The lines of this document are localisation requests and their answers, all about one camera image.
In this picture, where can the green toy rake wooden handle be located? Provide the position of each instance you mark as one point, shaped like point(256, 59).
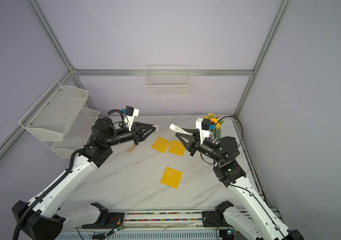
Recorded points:
point(130, 148)

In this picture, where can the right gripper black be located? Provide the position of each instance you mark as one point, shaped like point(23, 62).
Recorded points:
point(194, 144)

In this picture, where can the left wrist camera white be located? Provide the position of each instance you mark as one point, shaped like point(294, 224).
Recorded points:
point(129, 113)

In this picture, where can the white wire wall basket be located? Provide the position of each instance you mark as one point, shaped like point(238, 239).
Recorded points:
point(167, 80)

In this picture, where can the sunflower bouquet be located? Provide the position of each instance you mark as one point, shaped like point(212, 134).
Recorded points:
point(215, 120)

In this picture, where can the yellow envelope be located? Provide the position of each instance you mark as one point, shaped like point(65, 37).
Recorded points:
point(160, 145)
point(171, 177)
point(176, 148)

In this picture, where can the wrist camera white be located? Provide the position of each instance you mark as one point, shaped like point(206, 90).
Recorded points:
point(129, 113)
point(205, 127)

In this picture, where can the white mesh shelf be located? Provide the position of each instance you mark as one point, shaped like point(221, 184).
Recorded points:
point(77, 135)
point(50, 119)

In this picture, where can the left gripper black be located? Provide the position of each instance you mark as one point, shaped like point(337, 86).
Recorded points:
point(138, 134)

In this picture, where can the lower white mesh shelf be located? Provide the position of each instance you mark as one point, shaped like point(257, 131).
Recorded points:
point(77, 135)

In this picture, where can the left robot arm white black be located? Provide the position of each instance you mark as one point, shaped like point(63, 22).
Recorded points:
point(82, 163)

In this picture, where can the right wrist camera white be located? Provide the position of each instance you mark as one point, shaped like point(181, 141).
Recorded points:
point(205, 127)

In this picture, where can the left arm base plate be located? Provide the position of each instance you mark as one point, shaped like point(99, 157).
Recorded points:
point(106, 219)

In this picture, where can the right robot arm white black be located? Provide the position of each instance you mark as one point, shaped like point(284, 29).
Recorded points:
point(262, 224)

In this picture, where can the upper white mesh shelf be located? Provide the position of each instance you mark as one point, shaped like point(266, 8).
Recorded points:
point(50, 119)

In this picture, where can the white glue stick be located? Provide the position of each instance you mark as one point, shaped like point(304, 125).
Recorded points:
point(177, 129)

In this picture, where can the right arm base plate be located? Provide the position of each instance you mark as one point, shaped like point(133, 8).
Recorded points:
point(216, 218)

